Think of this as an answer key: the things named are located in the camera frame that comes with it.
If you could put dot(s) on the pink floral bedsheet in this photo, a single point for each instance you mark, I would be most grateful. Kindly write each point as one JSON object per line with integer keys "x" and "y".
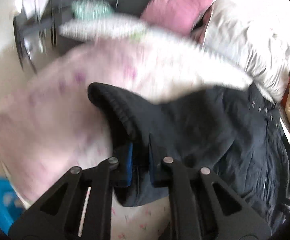
{"x": 60, "y": 120}

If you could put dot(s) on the green striped cloth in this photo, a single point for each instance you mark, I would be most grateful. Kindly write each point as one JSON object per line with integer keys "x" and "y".
{"x": 92, "y": 7}

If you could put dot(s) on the red cloth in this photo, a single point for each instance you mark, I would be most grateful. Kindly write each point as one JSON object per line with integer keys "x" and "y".
{"x": 285, "y": 95}

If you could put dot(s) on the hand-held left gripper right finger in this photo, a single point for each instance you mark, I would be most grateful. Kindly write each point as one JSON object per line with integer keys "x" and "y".
{"x": 152, "y": 176}

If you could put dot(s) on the pink pillow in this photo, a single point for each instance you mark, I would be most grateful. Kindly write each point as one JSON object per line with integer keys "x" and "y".
{"x": 179, "y": 2}

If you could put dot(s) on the dark navy puffer jacket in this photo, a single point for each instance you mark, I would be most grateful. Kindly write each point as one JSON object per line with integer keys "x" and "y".
{"x": 197, "y": 130}

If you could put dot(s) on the white textured blanket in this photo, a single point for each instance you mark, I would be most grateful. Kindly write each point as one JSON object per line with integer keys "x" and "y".
{"x": 115, "y": 27}

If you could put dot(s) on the white cloth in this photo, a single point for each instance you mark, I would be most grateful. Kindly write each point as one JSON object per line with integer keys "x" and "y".
{"x": 36, "y": 0}

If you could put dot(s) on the white pillow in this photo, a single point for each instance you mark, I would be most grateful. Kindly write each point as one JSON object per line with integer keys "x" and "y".
{"x": 249, "y": 42}

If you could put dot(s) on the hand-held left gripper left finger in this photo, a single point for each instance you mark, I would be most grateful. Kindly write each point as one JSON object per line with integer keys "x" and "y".
{"x": 129, "y": 165}

